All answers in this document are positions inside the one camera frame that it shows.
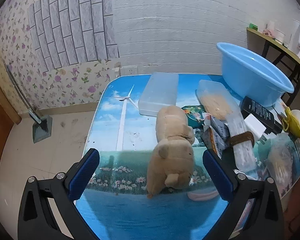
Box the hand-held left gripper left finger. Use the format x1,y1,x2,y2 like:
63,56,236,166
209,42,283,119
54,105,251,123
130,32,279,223
17,148,100,240

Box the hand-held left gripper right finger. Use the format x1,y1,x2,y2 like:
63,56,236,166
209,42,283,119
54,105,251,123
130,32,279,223
202,149,285,240

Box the brown plush bear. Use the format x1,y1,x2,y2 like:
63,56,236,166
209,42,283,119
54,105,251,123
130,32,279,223
147,105,196,200

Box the white charger plug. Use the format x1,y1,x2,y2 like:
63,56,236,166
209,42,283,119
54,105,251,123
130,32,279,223
244,114,268,142

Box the green snack packet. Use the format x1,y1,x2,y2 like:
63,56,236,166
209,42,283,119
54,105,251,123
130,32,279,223
181,105,208,130

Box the clear box of toothpicks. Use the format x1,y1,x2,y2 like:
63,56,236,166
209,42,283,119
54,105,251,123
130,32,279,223
198,79,243,123

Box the black bottle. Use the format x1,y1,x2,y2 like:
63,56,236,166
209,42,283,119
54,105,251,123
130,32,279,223
240,95,283,135

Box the white plush toy yellow dress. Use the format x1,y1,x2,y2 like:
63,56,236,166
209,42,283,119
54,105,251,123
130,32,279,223
281,106,300,140

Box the clear plastic box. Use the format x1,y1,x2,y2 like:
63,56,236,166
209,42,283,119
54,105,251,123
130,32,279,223
138,72,179,117

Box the blue plastic basin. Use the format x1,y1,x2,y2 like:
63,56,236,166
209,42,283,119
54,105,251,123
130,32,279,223
216,42,295,107

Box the clear bag of cotton swabs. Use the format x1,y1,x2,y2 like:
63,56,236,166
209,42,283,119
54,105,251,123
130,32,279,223
266,132,300,188

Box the yellow side table black legs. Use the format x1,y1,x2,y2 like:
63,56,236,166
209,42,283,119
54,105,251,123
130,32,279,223
247,27,300,105

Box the white kettle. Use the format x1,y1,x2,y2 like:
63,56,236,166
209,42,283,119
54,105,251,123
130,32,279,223
289,20,300,55

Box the clear packet with brown strap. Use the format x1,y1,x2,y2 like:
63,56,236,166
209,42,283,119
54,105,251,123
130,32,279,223
226,112,260,178

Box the grey dustpan with handle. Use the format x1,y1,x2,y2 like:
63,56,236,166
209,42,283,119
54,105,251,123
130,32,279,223
4,61,53,144

